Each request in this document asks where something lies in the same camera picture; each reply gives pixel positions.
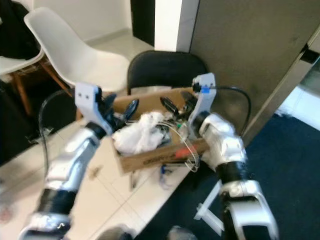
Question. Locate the brown cardboard box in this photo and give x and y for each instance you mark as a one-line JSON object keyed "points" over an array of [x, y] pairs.
{"points": [[145, 160]]}

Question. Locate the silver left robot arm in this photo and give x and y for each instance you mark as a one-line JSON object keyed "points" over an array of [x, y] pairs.
{"points": [[75, 165]]}

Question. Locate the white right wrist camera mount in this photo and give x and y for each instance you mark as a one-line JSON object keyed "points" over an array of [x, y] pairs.
{"points": [[205, 100]]}

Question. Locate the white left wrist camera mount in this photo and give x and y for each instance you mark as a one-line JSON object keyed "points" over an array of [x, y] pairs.
{"points": [[87, 102]]}

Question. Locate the black jacket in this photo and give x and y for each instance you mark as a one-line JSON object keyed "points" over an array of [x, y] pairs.
{"points": [[15, 30]]}

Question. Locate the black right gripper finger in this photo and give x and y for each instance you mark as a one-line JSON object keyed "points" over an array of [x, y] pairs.
{"points": [[169, 105], [187, 95]]}

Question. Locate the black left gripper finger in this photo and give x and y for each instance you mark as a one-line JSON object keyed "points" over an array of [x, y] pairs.
{"points": [[110, 102], [131, 109]]}

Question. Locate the white metal frame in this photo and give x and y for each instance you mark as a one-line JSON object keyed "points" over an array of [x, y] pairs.
{"points": [[212, 200]]}

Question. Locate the grey robot leg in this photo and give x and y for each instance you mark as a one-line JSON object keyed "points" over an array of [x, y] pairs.
{"points": [[115, 234], [182, 234]]}

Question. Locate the white shell chair wooden legs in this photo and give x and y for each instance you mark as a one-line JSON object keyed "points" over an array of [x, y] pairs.
{"points": [[75, 50]]}

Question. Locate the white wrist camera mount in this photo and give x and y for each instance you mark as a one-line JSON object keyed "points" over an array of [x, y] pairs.
{"points": [[205, 100], [87, 102]]}

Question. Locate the clear plastic wrapper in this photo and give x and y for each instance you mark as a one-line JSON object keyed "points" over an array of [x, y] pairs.
{"points": [[175, 132]]}

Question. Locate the grey left robot leg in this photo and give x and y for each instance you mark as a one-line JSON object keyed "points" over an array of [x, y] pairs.
{"points": [[115, 234]]}

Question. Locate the white chair with jacket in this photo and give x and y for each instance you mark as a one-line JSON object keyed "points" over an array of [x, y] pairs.
{"points": [[15, 65]]}

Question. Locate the grey right robot leg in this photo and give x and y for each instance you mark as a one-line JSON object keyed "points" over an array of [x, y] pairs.
{"points": [[182, 234]]}

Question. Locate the black office chair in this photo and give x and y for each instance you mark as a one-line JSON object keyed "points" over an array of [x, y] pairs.
{"points": [[165, 70]]}

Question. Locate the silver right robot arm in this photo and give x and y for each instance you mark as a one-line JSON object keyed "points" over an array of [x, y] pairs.
{"points": [[225, 145]]}

